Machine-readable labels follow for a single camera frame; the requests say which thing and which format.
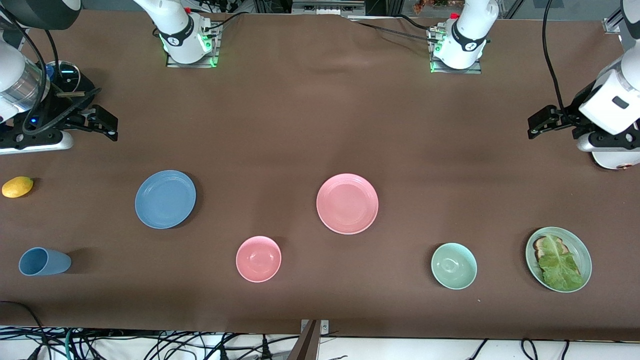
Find blue plate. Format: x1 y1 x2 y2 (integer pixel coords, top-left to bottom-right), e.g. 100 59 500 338
135 170 197 230

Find pink plate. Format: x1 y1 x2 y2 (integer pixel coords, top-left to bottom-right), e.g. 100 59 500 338
316 173 379 235

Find dark blue saucepan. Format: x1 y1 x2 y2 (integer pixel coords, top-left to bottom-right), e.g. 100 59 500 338
44 60 97 110

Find white appliance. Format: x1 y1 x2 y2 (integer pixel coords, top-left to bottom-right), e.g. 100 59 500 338
591 149 640 171

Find glass lid with blue knob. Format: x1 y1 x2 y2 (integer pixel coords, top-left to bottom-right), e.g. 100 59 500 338
44 60 81 96

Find yellow lemon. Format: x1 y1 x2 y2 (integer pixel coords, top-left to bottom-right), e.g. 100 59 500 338
1 176 35 199

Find green plate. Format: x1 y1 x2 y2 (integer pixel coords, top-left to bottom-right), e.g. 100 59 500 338
525 227 593 293

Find toasted bread slice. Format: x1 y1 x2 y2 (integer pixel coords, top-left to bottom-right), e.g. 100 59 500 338
533 236 568 261

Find blue cup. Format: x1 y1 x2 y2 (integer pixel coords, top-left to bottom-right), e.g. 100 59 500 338
18 247 72 277

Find green lettuce leaf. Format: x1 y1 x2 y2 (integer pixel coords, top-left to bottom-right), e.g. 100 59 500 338
537 235 584 292

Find reddish brown plant decoration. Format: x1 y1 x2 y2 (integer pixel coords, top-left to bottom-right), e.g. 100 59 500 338
414 0 466 15

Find green bowl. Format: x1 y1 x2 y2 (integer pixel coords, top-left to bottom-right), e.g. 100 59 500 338
431 243 478 290

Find brown table cover cloth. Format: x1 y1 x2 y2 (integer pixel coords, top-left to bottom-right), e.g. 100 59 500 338
0 9 640 342

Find pink bowl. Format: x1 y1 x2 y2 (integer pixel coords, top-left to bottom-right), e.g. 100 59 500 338
235 236 282 283

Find aluminium frame profile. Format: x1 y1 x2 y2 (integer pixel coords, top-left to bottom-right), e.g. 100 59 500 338
602 0 626 35

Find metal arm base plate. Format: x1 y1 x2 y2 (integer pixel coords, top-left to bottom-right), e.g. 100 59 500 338
430 27 482 75
166 22 221 69

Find black base cable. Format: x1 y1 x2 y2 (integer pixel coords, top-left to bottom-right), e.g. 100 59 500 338
350 19 437 45
395 14 435 33
206 11 251 32

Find black looped cable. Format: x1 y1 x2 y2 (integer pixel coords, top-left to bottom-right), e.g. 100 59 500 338
0 300 48 351

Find tangled black floor cables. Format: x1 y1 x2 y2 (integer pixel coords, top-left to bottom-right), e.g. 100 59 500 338
0 327 301 360

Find grey metal frame bar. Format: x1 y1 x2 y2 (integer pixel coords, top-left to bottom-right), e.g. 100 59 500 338
291 0 366 16

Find small metal bracket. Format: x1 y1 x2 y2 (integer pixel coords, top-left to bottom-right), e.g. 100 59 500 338
300 319 330 336

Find dark metal post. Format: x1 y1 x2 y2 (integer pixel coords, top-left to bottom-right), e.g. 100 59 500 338
287 320 321 360

